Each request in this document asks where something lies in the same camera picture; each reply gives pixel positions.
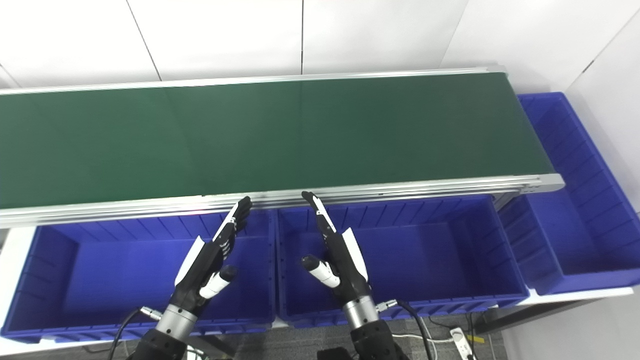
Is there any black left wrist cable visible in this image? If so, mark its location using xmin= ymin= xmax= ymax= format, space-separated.
xmin=107 ymin=306 xmax=164 ymax=360

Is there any blue plastic bin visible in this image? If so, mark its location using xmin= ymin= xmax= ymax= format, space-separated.
xmin=276 ymin=195 xmax=531 ymax=329
xmin=497 ymin=91 xmax=640 ymax=296
xmin=0 ymin=210 xmax=277 ymax=345

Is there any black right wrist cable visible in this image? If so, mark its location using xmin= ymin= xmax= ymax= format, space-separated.
xmin=376 ymin=299 xmax=437 ymax=360

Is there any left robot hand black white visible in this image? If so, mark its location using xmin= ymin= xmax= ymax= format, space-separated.
xmin=172 ymin=196 xmax=252 ymax=315

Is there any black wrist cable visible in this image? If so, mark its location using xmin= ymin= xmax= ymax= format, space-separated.
xmin=107 ymin=306 xmax=164 ymax=360
xmin=376 ymin=299 xmax=437 ymax=360

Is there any white power strip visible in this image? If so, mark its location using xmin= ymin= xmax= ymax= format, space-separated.
xmin=450 ymin=327 xmax=474 ymax=360

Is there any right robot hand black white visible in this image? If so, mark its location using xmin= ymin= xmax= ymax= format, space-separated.
xmin=301 ymin=190 xmax=373 ymax=305

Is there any grey aluminium conveyor leg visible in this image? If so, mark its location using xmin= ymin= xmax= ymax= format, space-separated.
xmin=492 ymin=192 xmax=522 ymax=212

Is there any black table leg bar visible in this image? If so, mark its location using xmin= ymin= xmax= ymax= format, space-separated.
xmin=474 ymin=299 xmax=568 ymax=335

